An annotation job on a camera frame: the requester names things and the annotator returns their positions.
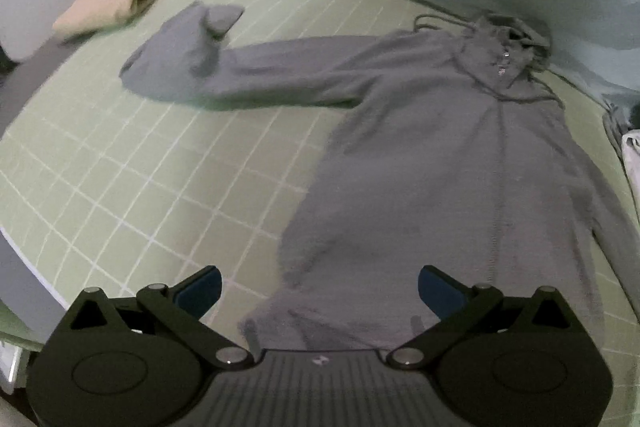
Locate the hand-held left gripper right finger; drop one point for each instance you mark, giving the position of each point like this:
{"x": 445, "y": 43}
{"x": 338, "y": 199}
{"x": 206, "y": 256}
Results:
{"x": 440, "y": 294}

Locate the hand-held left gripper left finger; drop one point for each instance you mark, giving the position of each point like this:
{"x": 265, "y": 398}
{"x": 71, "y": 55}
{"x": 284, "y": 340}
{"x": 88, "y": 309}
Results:
{"x": 200, "y": 294}

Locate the grey hoodie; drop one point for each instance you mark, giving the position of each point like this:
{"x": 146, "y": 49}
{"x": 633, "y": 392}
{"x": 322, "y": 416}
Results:
{"x": 425, "y": 157}

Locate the green checked mat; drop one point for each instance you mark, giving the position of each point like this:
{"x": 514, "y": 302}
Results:
{"x": 150, "y": 157}

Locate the white shirt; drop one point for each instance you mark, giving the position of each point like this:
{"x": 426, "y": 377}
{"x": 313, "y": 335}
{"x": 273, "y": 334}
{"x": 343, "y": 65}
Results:
{"x": 632, "y": 157}

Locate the grey cloth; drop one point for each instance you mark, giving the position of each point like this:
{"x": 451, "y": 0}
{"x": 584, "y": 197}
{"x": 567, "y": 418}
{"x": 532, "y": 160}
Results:
{"x": 612, "y": 122}

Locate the beige folded garment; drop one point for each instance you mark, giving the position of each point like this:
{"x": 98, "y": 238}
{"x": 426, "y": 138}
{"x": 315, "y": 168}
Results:
{"x": 110, "y": 2}

